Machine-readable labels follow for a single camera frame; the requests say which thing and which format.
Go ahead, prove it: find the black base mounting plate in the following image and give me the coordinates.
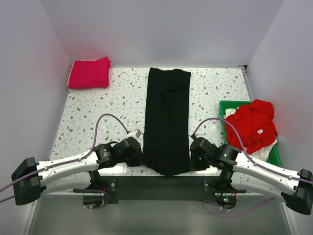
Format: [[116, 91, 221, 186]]
[[88, 176, 235, 204]]

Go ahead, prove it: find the aluminium rail frame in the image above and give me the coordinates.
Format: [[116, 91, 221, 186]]
[[28, 68, 299, 235]]

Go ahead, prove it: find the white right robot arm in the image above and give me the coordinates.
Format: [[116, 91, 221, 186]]
[[190, 135, 313, 215]]

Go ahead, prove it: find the folded pink t shirt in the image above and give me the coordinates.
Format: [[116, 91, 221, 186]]
[[67, 57, 111, 90]]

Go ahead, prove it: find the green plastic basket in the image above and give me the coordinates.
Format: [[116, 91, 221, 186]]
[[219, 100, 281, 166]]

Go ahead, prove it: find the black t shirt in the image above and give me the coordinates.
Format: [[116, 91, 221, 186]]
[[143, 68, 191, 176]]

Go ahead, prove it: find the red t shirt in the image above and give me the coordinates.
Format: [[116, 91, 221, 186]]
[[225, 99, 277, 155]]

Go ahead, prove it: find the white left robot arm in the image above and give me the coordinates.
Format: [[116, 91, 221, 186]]
[[11, 129, 144, 206]]

